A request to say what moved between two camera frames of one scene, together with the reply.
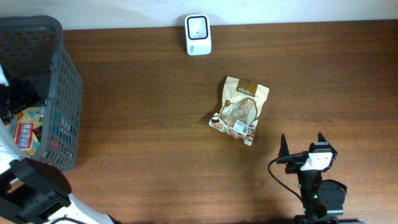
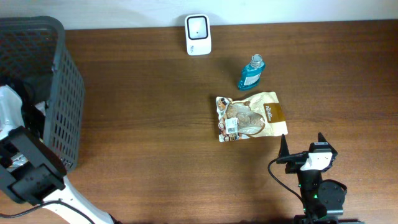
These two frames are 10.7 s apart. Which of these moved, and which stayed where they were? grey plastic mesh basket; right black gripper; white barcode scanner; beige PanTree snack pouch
Moved: beige PanTree snack pouch
Stayed: grey plastic mesh basket; right black gripper; white barcode scanner
